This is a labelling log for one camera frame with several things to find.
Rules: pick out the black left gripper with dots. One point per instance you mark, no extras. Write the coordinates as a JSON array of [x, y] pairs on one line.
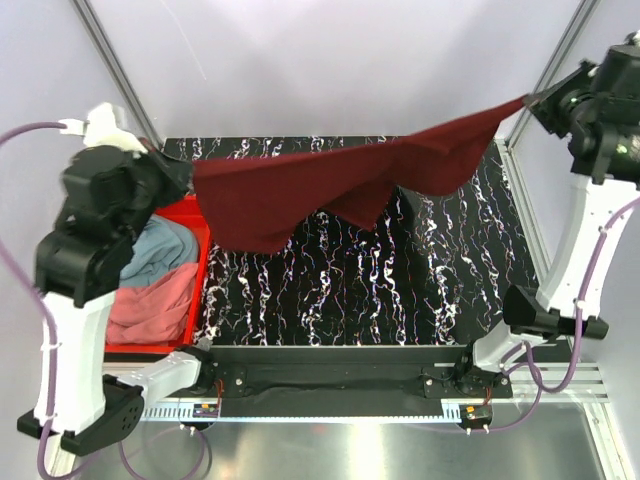
[[176, 173]]

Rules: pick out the black marbled table mat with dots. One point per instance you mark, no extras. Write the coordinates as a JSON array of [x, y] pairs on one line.
[[433, 271]]

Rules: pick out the left aluminium corner post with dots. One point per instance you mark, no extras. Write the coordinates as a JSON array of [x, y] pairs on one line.
[[98, 35]]

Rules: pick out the red plastic bin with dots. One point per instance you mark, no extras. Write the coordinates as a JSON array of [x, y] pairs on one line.
[[185, 213]]

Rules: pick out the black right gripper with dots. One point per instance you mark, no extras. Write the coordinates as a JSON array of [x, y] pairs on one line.
[[543, 102]]

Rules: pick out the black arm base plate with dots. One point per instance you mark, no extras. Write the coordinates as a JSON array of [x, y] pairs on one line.
[[293, 401]]

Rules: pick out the pink t shirt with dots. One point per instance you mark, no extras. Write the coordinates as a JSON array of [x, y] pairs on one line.
[[155, 314]]

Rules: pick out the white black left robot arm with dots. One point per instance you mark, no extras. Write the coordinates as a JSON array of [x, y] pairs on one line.
[[111, 193]]

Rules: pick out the dark red t shirt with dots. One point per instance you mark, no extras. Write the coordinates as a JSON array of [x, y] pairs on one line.
[[254, 204]]

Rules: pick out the white slotted cable duct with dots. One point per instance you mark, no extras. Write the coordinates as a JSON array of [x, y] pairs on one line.
[[189, 412]]

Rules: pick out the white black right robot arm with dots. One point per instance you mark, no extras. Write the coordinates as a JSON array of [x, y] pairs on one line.
[[596, 108]]

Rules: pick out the light blue t shirt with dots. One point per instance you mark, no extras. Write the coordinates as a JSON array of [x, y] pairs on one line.
[[162, 247]]

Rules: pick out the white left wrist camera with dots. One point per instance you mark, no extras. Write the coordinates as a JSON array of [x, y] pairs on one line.
[[104, 126]]

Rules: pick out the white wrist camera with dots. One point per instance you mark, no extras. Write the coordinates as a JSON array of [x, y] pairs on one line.
[[633, 39], [104, 126]]

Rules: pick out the aluminium frame rail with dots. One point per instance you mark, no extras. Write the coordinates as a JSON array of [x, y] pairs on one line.
[[432, 382]]

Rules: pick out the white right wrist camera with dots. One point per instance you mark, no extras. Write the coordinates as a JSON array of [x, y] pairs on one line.
[[633, 39]]

